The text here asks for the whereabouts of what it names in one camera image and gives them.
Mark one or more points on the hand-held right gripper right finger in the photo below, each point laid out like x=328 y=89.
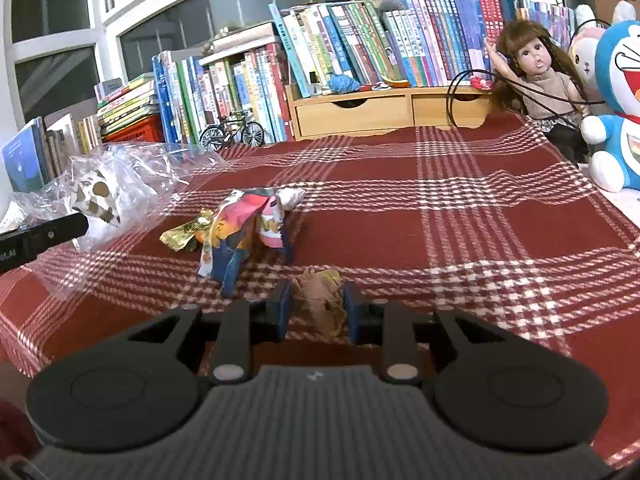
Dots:
x=352 y=310

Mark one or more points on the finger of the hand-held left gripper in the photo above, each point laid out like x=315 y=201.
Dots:
x=62 y=232

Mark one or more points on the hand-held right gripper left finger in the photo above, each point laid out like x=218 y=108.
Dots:
x=284 y=310

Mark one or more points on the brown paper scrap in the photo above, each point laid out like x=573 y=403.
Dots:
x=320 y=305

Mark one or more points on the colourful torn snack packet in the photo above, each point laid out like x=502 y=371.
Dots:
x=250 y=220

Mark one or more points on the clear plastic bag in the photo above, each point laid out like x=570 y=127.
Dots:
x=140 y=170

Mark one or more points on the row of pale worn books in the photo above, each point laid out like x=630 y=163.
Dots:
x=25 y=160

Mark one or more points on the stack of flat picture books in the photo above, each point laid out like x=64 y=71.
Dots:
x=127 y=105

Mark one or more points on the row of blue green books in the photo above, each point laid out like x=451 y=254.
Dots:
x=240 y=95

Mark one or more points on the short row of thin books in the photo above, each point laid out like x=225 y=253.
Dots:
x=545 y=15

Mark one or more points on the brown white spotted wrapper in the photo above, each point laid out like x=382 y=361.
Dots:
x=97 y=195

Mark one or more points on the small gold foil wrapper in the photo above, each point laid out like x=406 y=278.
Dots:
x=185 y=232

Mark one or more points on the red plastic crate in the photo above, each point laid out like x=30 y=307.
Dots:
x=135 y=132

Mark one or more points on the red plaid tablecloth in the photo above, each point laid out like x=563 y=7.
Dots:
x=450 y=220

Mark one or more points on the wooden drawer organizer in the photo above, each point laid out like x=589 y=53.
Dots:
x=350 y=115

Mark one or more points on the miniature black bicycle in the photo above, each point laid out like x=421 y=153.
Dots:
x=234 y=121

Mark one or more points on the blue yarn ball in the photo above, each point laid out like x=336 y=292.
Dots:
x=342 y=84

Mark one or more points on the white flat book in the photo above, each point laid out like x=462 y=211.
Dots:
x=240 y=55

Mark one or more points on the beige flat book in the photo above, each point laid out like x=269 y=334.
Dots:
x=245 y=37

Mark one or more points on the long row of colourful paperbacks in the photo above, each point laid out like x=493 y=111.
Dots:
x=425 y=35

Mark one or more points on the pale pink cloth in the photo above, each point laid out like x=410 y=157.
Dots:
x=622 y=210

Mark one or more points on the grey felt object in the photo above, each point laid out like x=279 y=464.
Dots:
x=392 y=4

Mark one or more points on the brown haired doll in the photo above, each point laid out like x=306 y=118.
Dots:
x=537 y=57

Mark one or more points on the pink bunny plush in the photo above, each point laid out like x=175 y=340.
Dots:
x=585 y=55

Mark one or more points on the blue cat plush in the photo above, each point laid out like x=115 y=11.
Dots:
x=610 y=50

